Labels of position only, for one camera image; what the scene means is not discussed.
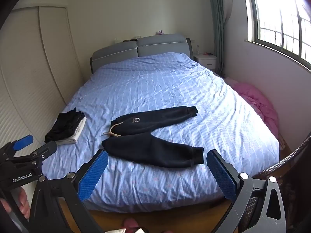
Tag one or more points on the clear bottle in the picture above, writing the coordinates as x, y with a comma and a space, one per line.
198, 49

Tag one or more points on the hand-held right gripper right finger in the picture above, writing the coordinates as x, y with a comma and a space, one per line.
221, 174

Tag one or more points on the small pink toy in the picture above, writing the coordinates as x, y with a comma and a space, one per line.
160, 32

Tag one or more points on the black pants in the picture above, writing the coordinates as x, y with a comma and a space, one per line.
145, 148

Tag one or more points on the black folded garment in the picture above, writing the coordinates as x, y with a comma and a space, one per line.
63, 126

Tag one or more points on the dark wicker chair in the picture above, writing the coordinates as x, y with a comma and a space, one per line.
291, 165

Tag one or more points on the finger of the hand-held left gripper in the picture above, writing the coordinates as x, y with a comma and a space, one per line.
23, 142
46, 150

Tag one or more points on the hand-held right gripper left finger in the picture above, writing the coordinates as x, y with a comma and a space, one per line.
93, 174

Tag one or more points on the white wardrobe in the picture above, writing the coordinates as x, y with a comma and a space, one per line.
29, 65

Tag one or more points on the grey bed headboard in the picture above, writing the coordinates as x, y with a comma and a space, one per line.
160, 44

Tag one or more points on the pink blanket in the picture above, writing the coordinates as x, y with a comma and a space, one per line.
260, 102

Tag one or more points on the pink slipper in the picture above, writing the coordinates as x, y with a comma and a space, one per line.
130, 224

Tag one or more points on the white folded garment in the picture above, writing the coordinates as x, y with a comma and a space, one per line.
78, 132

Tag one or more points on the person's left hand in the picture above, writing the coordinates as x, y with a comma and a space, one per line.
23, 202

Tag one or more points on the green curtain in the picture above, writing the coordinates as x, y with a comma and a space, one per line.
217, 24

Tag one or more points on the white nightstand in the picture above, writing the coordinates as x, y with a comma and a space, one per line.
206, 60

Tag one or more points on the barred window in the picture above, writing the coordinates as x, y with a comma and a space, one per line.
279, 17

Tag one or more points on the blue checked bedsheet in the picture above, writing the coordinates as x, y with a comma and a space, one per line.
158, 85

